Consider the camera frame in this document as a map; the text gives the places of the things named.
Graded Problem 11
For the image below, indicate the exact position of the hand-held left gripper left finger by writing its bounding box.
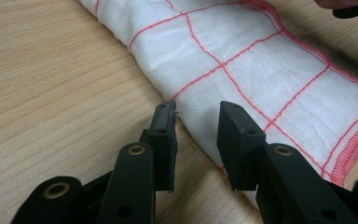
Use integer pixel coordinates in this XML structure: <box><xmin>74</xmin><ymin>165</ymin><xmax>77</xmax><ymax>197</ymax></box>
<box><xmin>95</xmin><ymin>99</ymin><xmax>179</xmax><ymax>224</ymax></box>

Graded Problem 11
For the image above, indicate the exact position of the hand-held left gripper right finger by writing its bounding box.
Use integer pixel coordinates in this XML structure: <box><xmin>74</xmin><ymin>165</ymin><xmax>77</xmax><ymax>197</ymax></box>
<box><xmin>215</xmin><ymin>100</ymin><xmax>358</xmax><ymax>224</ymax></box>

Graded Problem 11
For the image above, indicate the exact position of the white cloth with red grid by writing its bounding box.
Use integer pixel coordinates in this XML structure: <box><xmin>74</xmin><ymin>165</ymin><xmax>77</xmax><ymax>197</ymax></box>
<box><xmin>77</xmin><ymin>0</ymin><xmax>358</xmax><ymax>210</ymax></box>

